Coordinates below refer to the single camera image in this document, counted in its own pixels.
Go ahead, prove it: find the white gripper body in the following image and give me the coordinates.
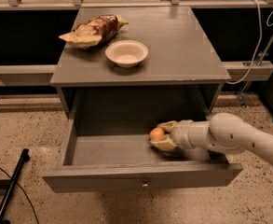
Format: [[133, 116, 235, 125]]
[[171, 120, 194, 149]]

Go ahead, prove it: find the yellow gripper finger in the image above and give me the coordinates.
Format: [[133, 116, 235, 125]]
[[150, 134, 177, 151], [157, 120, 176, 133]]

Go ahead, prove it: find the orange fruit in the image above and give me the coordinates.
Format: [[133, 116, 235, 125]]
[[149, 127, 165, 140]]

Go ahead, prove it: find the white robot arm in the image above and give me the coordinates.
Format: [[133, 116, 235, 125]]
[[150, 113, 273, 166]]

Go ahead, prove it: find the open grey drawer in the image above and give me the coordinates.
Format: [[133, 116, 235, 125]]
[[42, 115, 242, 192]]

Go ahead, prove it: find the grey cabinet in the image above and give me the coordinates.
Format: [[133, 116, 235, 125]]
[[51, 7, 230, 112]]

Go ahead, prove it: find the white paper bowl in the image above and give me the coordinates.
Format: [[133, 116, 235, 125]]
[[105, 40, 148, 68]]

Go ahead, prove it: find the brown snack bag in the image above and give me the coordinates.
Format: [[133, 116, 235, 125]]
[[59, 14, 128, 49]]

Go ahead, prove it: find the black stand leg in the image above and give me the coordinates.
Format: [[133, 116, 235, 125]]
[[0, 148, 30, 224]]

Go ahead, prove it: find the thin black cable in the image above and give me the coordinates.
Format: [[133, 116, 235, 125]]
[[0, 153, 40, 224]]

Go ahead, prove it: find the metal railing frame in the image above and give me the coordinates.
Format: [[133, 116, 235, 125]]
[[0, 0, 273, 114]]

